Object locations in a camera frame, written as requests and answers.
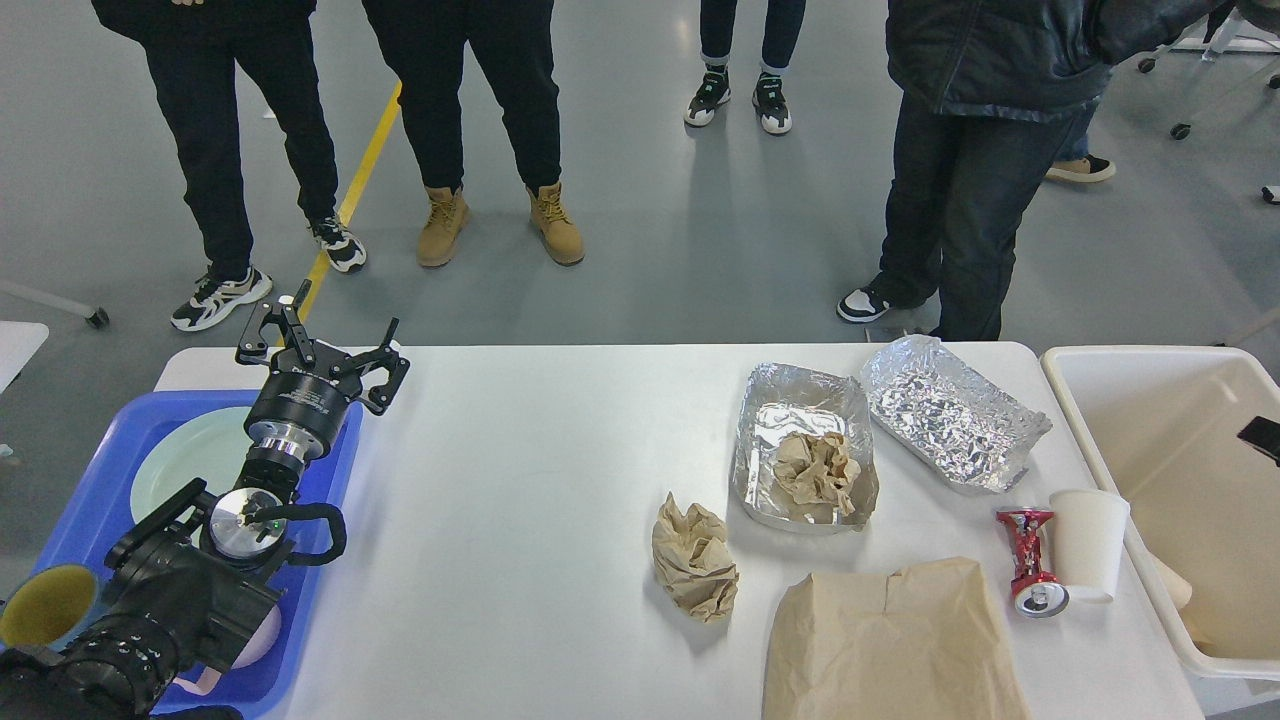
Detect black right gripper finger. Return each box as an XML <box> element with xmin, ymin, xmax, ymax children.
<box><xmin>1236</xmin><ymin>416</ymin><xmax>1280</xmax><ymax>466</ymax></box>

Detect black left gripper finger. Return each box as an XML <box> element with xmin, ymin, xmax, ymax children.
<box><xmin>355</xmin><ymin>316</ymin><xmax>412</xmax><ymax>416</ymax></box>
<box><xmin>236</xmin><ymin>279</ymin><xmax>316</xmax><ymax>369</ymax></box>

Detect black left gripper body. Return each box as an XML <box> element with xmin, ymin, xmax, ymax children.
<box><xmin>244</xmin><ymin>350</ymin><xmax>369</xmax><ymax>462</ymax></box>

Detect mint green plate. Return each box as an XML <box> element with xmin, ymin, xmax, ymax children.
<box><xmin>129</xmin><ymin>406</ymin><xmax>251</xmax><ymax>521</ymax></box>

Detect pink mug maroon inside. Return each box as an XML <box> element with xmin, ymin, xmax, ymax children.
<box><xmin>174</xmin><ymin>605</ymin><xmax>282</xmax><ymax>696</ymax></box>

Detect teal mug yellow inside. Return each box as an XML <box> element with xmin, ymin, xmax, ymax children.
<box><xmin>1</xmin><ymin>564</ymin><xmax>100</xmax><ymax>650</ymax></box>

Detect aluminium foil tray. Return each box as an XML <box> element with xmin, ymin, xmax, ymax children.
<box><xmin>730</xmin><ymin>363</ymin><xmax>879</xmax><ymax>534</ymax></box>

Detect brown paper bag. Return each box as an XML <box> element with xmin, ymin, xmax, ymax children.
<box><xmin>763</xmin><ymin>557</ymin><xmax>1030</xmax><ymax>719</ymax></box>

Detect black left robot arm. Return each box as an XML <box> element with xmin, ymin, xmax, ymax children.
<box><xmin>3</xmin><ymin>282</ymin><xmax>410</xmax><ymax>719</ymax></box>

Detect beige plastic bin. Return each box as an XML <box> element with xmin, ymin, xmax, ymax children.
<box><xmin>1042</xmin><ymin>345</ymin><xmax>1279</xmax><ymax>682</ymax></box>

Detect blue plastic tray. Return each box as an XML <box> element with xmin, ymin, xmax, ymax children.
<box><xmin>37</xmin><ymin>389</ymin><xmax>361</xmax><ymax>719</ymax></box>

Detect white side table corner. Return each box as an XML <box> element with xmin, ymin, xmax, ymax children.
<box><xmin>0</xmin><ymin>320</ymin><xmax>50</xmax><ymax>393</ymax></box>

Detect crushed red soda can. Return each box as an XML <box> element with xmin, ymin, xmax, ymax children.
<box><xmin>995</xmin><ymin>507</ymin><xmax>1070</xmax><ymax>619</ymax></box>

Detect person in black at left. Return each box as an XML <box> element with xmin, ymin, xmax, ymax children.
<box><xmin>93</xmin><ymin>1</ymin><xmax>367</xmax><ymax>332</ymax></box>

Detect crumpled aluminium foil sheet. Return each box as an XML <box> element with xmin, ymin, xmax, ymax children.
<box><xmin>859</xmin><ymin>334</ymin><xmax>1052</xmax><ymax>495</ymax></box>

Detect person with tan boots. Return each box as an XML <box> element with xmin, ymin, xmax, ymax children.
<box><xmin>360</xmin><ymin>0</ymin><xmax>586</xmax><ymax>269</ymax></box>

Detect office chair base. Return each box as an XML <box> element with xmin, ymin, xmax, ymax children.
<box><xmin>1137</xmin><ymin>1</ymin><xmax>1279</xmax><ymax>141</ymax></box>

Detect crumpled brown paper ball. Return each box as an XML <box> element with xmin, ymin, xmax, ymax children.
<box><xmin>652</xmin><ymin>495</ymin><xmax>740</xmax><ymax>623</ymax></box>

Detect person in black puffer jacket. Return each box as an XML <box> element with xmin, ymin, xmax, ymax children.
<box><xmin>837</xmin><ymin>1</ymin><xmax>1216</xmax><ymax>341</ymax></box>

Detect person in background with sneakers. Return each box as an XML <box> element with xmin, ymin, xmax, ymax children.
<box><xmin>684</xmin><ymin>0</ymin><xmax>806</xmax><ymax>136</ymax></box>

